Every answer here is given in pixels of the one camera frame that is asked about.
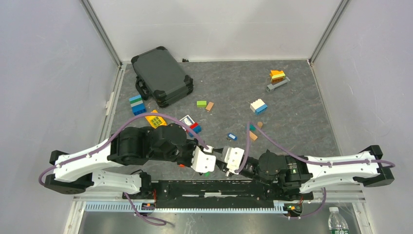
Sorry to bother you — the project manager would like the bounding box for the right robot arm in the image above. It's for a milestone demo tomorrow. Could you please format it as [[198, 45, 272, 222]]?
[[239, 145, 394, 199]]

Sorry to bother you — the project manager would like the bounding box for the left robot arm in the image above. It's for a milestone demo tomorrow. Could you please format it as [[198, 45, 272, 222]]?
[[40, 123, 216, 199]]

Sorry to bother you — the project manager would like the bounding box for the red blue lego block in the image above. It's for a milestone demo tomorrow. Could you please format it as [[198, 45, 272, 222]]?
[[190, 122, 202, 134]]

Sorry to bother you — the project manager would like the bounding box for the orange wooden block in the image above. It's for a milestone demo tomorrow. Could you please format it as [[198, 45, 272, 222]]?
[[249, 131, 258, 141]]

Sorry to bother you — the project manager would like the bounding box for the playing card box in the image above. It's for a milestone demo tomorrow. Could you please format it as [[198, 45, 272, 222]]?
[[180, 115, 195, 127]]

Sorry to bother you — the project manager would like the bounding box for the blue key tag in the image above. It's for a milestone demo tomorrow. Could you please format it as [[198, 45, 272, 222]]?
[[227, 133, 238, 141]]

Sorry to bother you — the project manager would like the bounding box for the teal wooden block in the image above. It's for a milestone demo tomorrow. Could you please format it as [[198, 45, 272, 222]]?
[[249, 124, 256, 131]]

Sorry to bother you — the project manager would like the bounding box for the yellow lego plate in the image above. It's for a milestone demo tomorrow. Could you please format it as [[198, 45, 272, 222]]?
[[145, 116, 167, 129]]

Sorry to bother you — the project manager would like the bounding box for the green lego brick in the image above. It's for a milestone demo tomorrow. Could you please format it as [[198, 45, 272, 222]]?
[[196, 100, 207, 108]]

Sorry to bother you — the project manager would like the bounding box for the tan wooden block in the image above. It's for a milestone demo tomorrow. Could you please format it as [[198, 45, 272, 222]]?
[[205, 102, 214, 112]]

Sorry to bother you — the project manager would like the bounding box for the white blue lego block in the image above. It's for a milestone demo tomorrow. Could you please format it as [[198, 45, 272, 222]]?
[[250, 99, 267, 115]]

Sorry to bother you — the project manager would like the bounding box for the blue green white lego stack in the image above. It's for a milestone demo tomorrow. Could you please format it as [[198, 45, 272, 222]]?
[[129, 95, 147, 116]]

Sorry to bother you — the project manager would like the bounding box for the grey lego piece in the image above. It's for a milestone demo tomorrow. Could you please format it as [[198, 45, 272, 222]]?
[[266, 77, 290, 93]]

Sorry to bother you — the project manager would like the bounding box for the black hard case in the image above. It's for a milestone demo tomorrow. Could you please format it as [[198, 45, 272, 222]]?
[[131, 46, 194, 108]]

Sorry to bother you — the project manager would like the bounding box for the plastic water bottle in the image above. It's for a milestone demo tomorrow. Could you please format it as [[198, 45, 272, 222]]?
[[328, 207, 350, 234]]

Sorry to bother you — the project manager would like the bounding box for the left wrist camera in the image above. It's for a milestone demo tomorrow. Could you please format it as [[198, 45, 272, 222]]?
[[191, 145, 216, 173]]

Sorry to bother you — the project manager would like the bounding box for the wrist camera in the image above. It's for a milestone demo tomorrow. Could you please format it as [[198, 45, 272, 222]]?
[[191, 145, 216, 173], [222, 146, 244, 175]]

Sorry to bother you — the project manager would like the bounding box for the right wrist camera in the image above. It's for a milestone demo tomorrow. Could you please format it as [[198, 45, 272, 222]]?
[[222, 146, 244, 175]]

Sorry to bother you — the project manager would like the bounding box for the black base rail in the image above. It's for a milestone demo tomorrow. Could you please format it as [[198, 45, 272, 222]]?
[[129, 180, 314, 209]]

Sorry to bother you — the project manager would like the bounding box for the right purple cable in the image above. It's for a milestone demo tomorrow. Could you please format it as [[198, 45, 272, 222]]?
[[235, 121, 396, 220]]

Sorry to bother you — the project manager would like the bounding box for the purple cable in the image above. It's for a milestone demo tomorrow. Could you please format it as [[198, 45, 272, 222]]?
[[38, 112, 214, 226], [235, 121, 396, 220]]

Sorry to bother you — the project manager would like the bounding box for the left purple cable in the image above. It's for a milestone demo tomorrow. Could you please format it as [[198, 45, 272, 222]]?
[[38, 112, 214, 226]]

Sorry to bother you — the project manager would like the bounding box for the white cable duct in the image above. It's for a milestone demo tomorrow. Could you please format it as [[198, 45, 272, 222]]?
[[84, 201, 287, 214]]

